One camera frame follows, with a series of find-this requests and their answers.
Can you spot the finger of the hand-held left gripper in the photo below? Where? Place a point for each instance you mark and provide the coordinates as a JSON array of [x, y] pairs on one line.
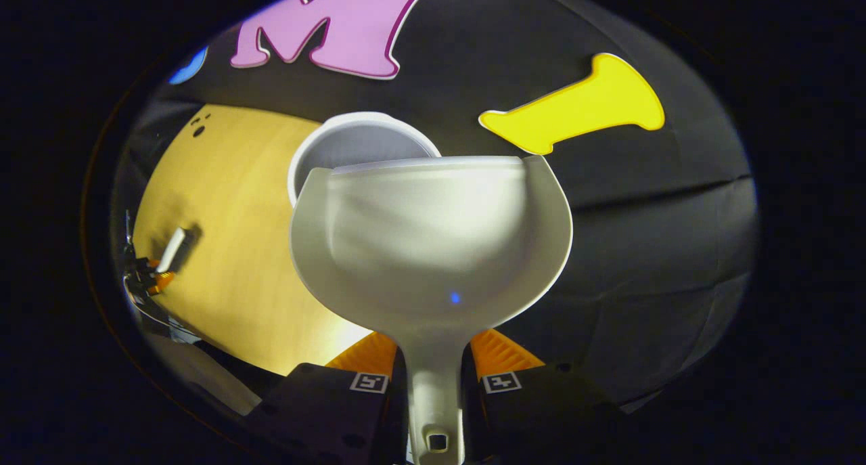
[[162, 281]]

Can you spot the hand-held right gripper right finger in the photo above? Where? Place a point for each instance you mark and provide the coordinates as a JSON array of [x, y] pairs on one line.
[[541, 417]]

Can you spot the small grey broom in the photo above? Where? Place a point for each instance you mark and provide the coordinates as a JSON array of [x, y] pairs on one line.
[[172, 248]]

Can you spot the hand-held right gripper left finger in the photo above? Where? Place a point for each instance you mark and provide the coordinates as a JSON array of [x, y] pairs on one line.
[[331, 417]]

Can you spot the grey fabric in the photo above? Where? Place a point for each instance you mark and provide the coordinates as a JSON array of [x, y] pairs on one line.
[[203, 377]]

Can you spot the white ribbed garbage bin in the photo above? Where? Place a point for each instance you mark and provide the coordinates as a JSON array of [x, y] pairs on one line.
[[358, 143]]

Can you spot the white dustpan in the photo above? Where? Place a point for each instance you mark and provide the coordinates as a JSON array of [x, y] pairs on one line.
[[433, 248]]

